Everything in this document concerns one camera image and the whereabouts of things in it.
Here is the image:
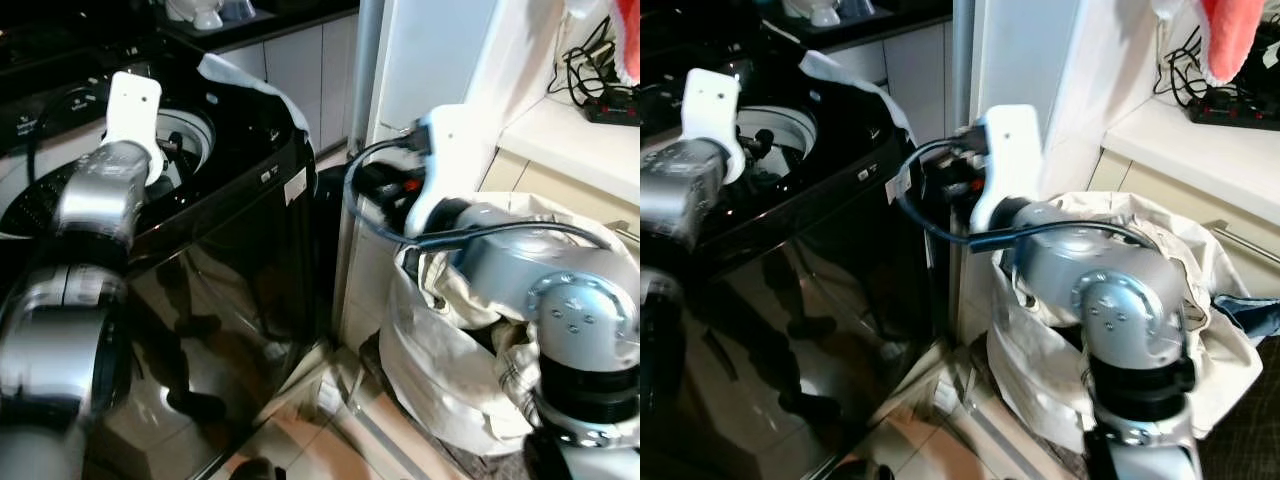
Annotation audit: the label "black top-load washing machine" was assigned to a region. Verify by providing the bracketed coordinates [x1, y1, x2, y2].
[0, 35, 321, 480]
[640, 40, 936, 480]

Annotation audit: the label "white cloth on washer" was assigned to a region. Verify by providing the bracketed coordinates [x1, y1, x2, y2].
[800, 49, 917, 143]

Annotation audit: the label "grey metal pipe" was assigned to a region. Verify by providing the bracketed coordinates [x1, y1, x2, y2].
[950, 0, 980, 129]
[344, 0, 387, 157]

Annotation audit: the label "white kitchen base cabinet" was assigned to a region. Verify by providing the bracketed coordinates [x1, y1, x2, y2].
[214, 14, 361, 153]
[858, 18, 955, 141]

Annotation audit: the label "white ceramic vessel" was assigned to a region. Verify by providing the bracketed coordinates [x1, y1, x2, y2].
[164, 0, 257, 32]
[780, 0, 873, 28]

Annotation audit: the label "black power strip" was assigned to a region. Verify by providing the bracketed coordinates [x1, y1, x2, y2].
[1187, 93, 1280, 132]
[584, 94, 641, 127]

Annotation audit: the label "red fluffy cloth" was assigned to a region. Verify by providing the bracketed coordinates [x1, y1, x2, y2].
[1195, 0, 1264, 87]
[611, 0, 641, 87]

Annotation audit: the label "beige fabric laundry bag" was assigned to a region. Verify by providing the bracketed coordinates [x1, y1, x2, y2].
[378, 191, 641, 457]
[985, 190, 1264, 443]

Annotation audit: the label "cream cabinet with white counter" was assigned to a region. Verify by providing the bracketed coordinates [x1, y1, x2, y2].
[478, 94, 641, 243]
[1085, 98, 1280, 301]

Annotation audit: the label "plaid cloth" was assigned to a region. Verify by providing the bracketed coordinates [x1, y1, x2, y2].
[488, 320, 547, 431]

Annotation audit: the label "blue denim garment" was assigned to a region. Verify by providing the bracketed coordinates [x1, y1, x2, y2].
[1208, 294, 1280, 347]

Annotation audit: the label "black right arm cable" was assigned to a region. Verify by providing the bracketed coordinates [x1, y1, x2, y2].
[342, 137, 613, 252]
[896, 137, 1161, 252]

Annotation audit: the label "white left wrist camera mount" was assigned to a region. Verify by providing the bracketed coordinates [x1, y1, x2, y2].
[104, 70, 167, 187]
[681, 67, 747, 187]

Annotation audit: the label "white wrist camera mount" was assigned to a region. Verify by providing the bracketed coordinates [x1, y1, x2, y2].
[967, 104, 1044, 234]
[104, 70, 167, 187]
[404, 104, 501, 237]
[681, 67, 747, 187]

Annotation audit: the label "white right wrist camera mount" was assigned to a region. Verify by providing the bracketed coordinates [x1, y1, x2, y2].
[404, 104, 501, 237]
[967, 104, 1044, 234]

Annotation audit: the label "tangled black power cords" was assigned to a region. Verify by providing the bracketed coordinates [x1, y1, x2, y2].
[1150, 25, 1219, 103]
[549, 18, 627, 107]

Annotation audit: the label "metal drawer handle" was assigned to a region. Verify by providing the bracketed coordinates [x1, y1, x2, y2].
[1204, 221, 1280, 265]

